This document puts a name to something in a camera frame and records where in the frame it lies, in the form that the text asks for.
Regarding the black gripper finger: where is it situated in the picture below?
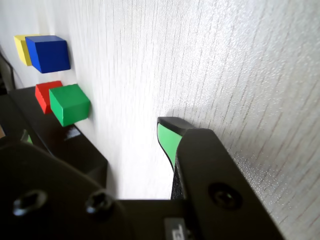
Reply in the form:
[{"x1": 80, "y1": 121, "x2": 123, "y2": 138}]
[
  {"x1": 0, "y1": 129, "x2": 121, "y2": 240},
  {"x1": 156, "y1": 116, "x2": 288, "y2": 240}
]

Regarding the green cube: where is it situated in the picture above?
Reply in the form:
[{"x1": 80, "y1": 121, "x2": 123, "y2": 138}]
[{"x1": 48, "y1": 83, "x2": 91, "y2": 128}]

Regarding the red cube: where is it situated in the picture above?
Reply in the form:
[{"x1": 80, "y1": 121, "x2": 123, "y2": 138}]
[{"x1": 34, "y1": 80, "x2": 63, "y2": 115}]

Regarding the blue cube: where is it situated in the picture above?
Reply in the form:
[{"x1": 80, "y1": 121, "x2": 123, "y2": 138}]
[{"x1": 24, "y1": 35, "x2": 72, "y2": 74}]

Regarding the yellow cube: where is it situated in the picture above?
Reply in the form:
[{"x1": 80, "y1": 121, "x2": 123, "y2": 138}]
[{"x1": 13, "y1": 34, "x2": 34, "y2": 67}]

